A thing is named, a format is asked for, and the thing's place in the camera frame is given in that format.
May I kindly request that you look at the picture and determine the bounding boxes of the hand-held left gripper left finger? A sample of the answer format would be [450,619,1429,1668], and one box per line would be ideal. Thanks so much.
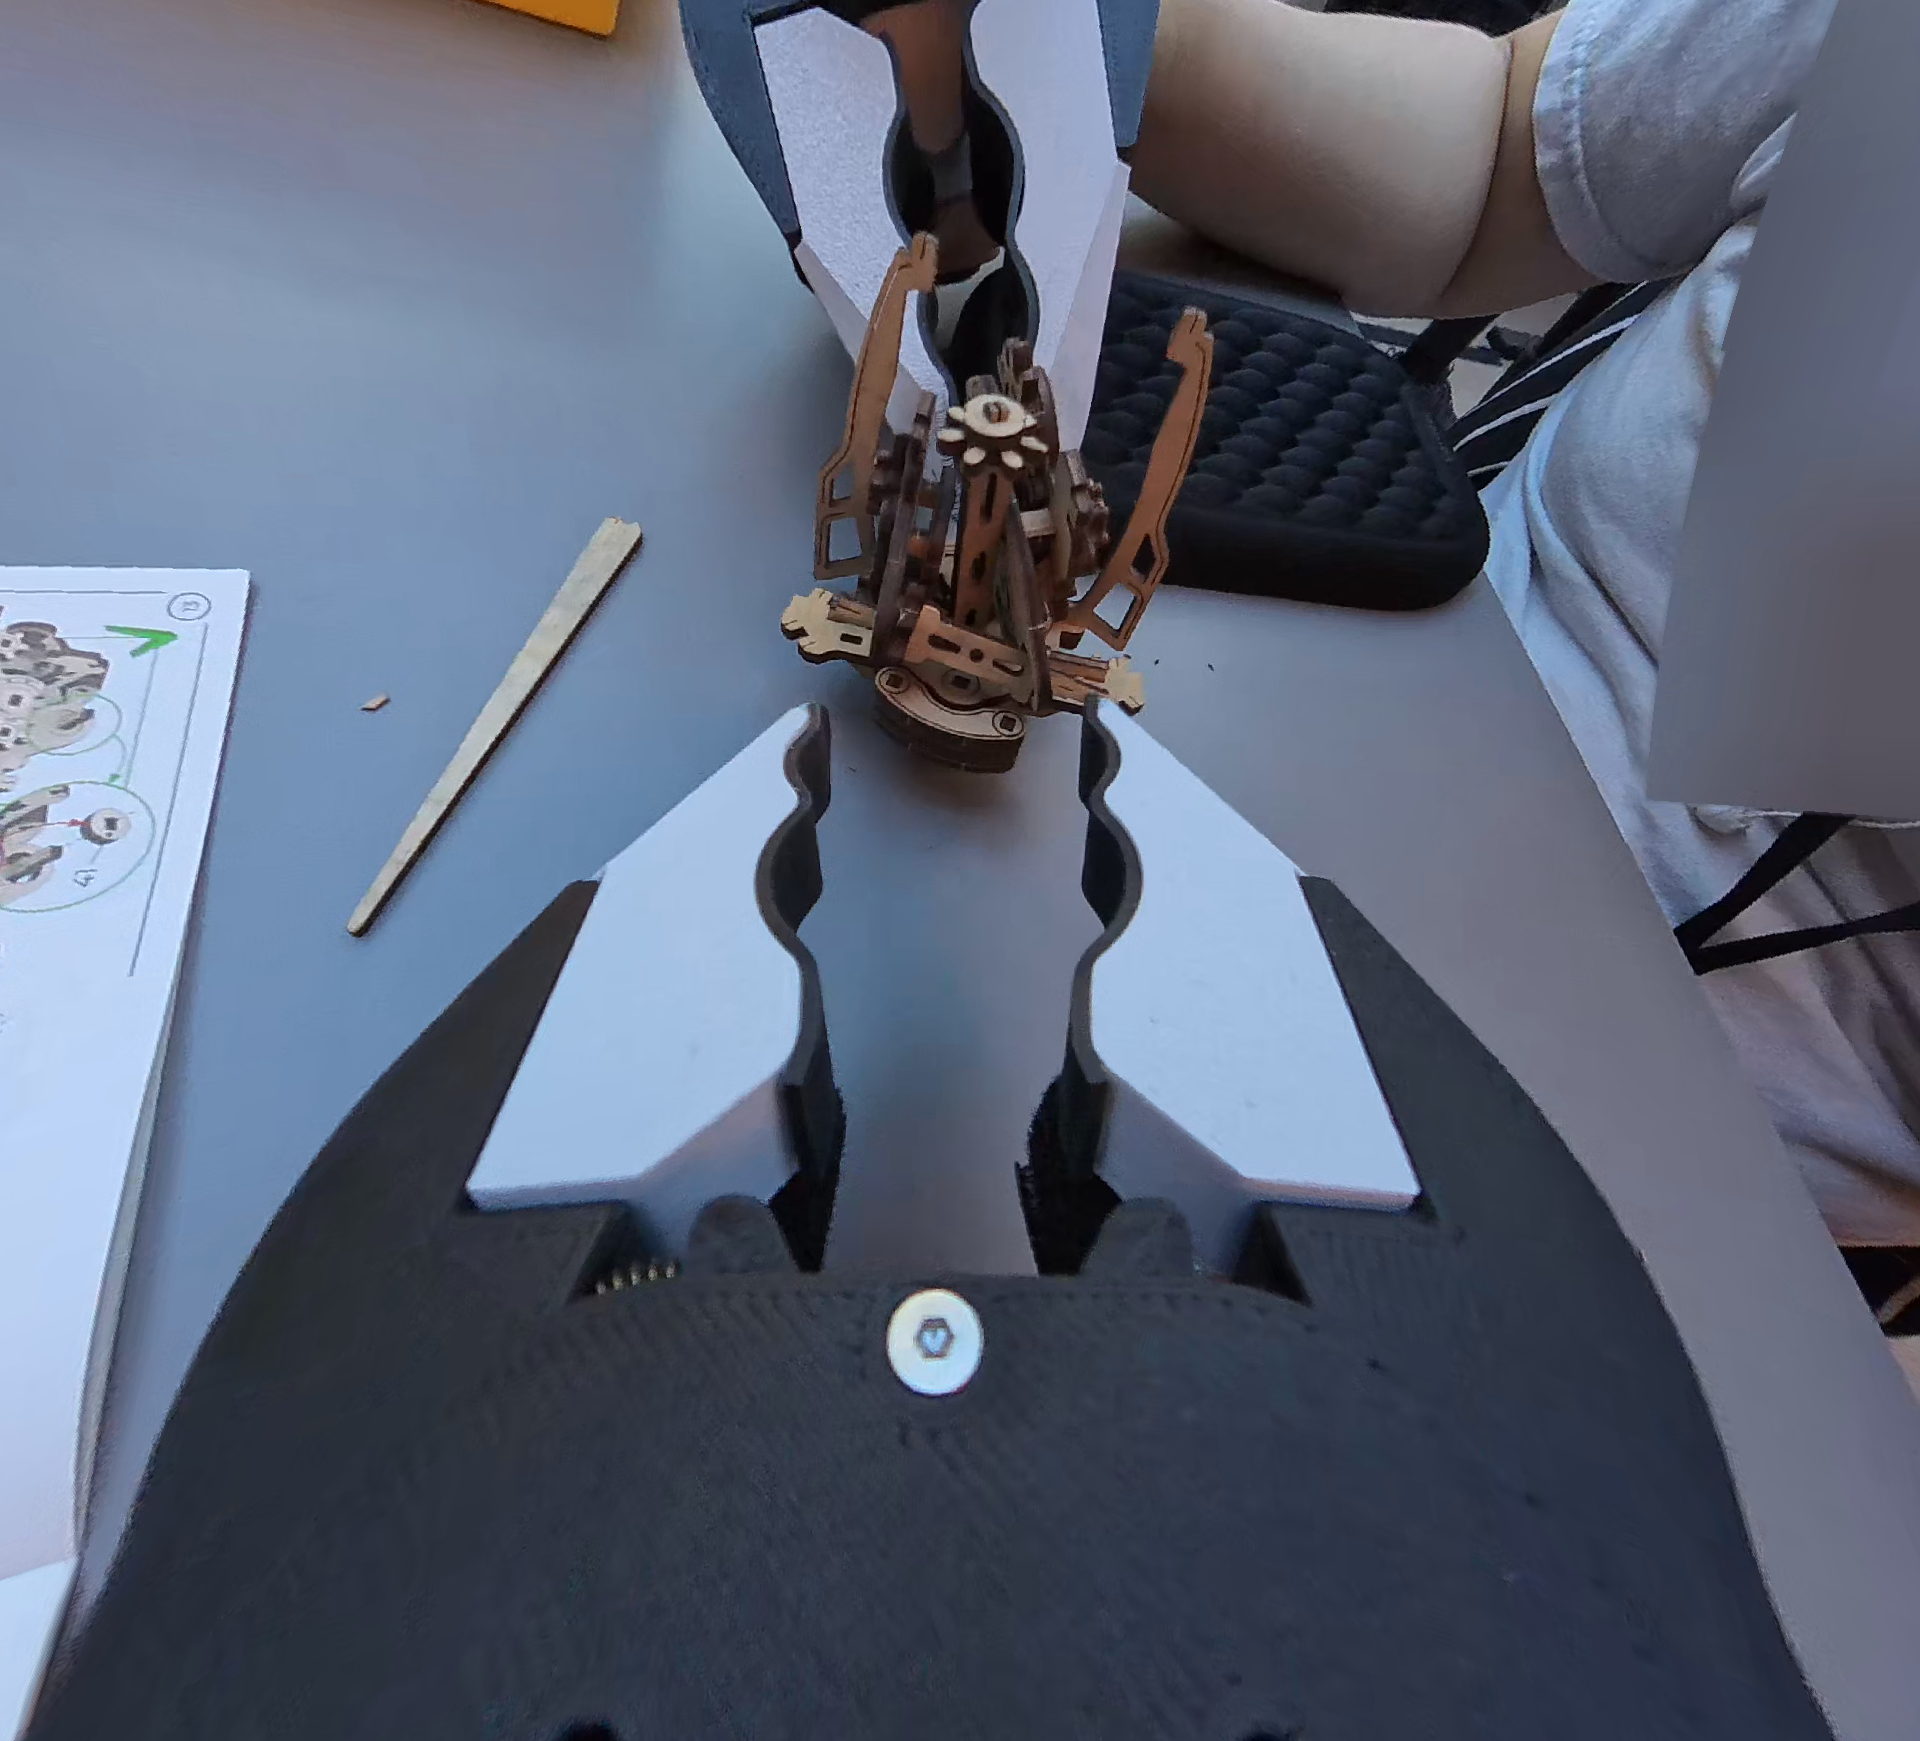
[466,700,841,1276]

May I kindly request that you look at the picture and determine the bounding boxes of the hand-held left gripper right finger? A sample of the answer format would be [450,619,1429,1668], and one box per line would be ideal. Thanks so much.
[1023,695,1422,1276]

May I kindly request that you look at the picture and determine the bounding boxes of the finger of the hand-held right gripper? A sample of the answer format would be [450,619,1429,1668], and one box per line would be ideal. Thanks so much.
[969,0,1135,448]
[746,0,966,426]

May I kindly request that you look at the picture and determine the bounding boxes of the thin tapered wooden strip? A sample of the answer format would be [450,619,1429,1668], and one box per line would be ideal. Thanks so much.
[345,514,645,939]

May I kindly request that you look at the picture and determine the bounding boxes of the wooden mechanical model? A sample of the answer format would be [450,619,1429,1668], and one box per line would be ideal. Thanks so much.
[780,231,1218,777]

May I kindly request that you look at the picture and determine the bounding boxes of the person's right forearm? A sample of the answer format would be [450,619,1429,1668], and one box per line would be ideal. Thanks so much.
[1137,0,1594,320]

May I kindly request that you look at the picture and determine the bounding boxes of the person's right hand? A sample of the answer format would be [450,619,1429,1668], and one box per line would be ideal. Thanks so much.
[896,0,972,156]

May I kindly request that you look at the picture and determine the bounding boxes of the black quilted pad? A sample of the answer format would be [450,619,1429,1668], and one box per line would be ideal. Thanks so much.
[958,266,1495,613]

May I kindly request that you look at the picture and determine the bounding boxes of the striped black cloth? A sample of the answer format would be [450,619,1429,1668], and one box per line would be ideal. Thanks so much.
[1402,277,1675,493]

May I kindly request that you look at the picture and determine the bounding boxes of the white instruction booklet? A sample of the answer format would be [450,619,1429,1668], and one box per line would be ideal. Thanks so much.
[0,565,255,1583]

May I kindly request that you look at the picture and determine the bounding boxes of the black strap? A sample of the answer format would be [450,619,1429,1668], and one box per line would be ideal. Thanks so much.
[1671,809,1920,983]

